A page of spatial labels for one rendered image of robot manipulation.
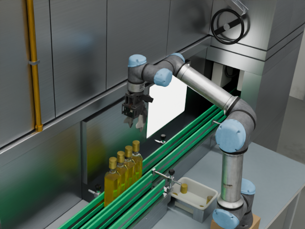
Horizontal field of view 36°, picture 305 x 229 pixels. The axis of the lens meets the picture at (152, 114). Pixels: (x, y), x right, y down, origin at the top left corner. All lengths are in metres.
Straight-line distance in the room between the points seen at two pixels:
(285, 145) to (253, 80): 1.82
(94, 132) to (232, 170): 0.63
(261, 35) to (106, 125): 1.08
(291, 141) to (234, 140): 2.86
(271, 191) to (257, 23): 0.94
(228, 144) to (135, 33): 0.70
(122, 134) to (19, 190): 0.63
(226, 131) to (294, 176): 1.11
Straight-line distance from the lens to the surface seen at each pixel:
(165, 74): 1.89
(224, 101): 1.95
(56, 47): 1.79
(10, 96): 1.70
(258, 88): 2.84
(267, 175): 2.81
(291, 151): 4.51
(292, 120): 5.02
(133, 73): 1.95
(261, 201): 2.61
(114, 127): 2.21
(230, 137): 1.82
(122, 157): 2.10
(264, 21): 2.71
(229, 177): 1.96
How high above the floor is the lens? 2.36
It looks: 30 degrees down
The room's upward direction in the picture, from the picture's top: 4 degrees clockwise
